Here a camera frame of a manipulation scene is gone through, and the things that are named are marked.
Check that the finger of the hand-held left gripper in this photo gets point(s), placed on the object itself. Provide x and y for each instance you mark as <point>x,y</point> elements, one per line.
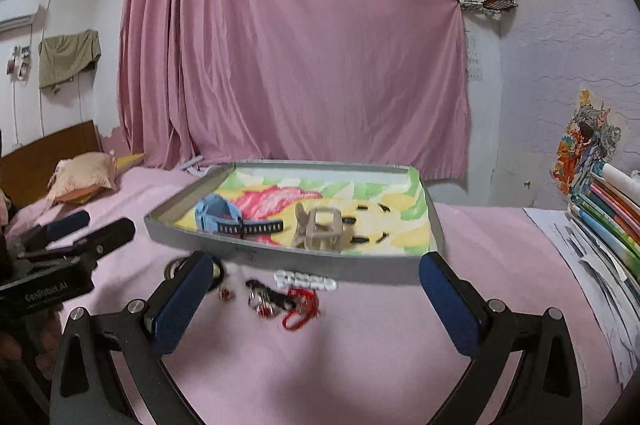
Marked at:
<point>110,232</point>
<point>67,225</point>

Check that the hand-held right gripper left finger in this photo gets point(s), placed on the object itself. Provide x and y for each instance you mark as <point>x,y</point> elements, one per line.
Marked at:
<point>182,300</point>

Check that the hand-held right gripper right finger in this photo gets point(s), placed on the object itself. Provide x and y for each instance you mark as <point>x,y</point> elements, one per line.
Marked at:
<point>450,305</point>

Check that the white plastic hair clip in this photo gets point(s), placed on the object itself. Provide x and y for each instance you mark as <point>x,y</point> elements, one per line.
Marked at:
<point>305,280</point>

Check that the dark thin bangles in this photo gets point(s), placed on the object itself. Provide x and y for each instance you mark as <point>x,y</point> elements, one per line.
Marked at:
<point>175,264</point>

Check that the small red earrings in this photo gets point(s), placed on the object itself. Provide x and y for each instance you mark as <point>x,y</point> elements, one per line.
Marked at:
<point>226,293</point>

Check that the peach pillow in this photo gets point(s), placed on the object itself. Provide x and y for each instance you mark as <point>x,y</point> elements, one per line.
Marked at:
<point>85,177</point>

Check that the brown wooden headboard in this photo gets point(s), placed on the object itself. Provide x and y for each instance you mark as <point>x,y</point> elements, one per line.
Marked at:
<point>45,155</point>

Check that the yellow cushion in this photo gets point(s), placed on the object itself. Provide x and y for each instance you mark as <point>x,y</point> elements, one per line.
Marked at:
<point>129,160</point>

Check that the pink bed sheet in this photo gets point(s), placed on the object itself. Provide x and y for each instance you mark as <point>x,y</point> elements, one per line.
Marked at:
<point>375,355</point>

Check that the blue fabric hair accessory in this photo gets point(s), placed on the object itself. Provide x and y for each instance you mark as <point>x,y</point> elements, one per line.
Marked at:
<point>215,210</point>

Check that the small black curved piece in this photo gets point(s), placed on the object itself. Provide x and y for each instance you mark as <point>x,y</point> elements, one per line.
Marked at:
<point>348,221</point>
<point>382,236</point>
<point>385,207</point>
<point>361,239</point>

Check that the black ribbed band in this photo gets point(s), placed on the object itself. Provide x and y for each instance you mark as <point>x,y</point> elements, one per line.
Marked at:
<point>260,227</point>

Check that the white plastic object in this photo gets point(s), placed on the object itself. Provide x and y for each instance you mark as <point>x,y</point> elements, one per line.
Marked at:
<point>193,165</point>

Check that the white printed paper sheets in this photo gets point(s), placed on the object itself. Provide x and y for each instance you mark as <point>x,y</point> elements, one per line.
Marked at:
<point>575,255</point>

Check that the beige claw hair clip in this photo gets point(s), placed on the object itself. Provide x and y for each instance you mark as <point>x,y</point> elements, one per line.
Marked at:
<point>320,230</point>

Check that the olive hanging cloth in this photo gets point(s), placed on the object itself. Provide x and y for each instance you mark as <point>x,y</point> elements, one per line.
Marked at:
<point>67,55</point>

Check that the stack of colourful books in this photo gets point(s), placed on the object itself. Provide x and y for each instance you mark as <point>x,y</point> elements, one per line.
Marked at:
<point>610,220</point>

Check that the white air conditioner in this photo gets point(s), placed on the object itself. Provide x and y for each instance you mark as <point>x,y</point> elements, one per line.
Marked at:
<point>17,12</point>

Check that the pink curtain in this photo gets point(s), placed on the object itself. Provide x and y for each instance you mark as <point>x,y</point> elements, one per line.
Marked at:
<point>300,30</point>

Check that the small wall fixture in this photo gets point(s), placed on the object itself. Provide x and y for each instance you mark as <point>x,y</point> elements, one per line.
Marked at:
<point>17,62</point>

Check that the colourful cartoon wall poster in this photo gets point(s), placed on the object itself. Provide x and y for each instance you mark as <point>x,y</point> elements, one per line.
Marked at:
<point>585,140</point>

